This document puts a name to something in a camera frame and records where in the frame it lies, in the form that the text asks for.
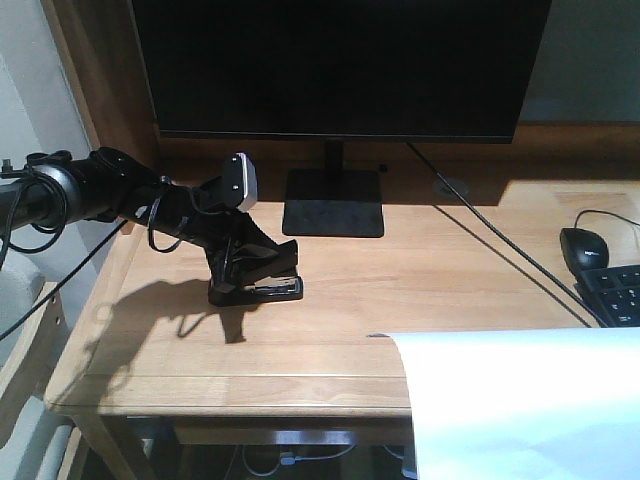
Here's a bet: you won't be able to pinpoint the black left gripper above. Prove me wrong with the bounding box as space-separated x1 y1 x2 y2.
147 184 265 295

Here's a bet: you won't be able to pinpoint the black stapler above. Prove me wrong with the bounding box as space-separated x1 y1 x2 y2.
208 240 304 307

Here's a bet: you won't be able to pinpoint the white paper sheets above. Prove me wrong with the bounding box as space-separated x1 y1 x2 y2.
392 328 639 479

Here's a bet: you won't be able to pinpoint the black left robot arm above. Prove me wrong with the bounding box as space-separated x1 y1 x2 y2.
1 147 278 306

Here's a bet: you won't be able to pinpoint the wooden desk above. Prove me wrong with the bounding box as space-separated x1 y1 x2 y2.
42 1 639 479

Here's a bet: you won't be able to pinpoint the black computer monitor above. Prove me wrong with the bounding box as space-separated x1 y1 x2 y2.
132 1 551 238

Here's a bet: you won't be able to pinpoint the grey cushioned wooden chair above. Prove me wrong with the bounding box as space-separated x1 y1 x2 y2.
1 253 73 479

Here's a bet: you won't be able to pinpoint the black computer mouse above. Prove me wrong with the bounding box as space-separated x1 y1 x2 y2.
559 227 609 276

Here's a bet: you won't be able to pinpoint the black keyboard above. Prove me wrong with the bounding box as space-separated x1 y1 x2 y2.
576 265 640 328

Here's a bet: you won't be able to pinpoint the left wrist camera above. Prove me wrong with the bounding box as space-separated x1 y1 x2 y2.
198 152 258 213

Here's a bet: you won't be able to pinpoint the white floor cable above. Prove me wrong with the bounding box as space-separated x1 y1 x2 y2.
242 442 356 476

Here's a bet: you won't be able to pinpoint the black monitor cable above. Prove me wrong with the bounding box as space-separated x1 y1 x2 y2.
405 142 609 329

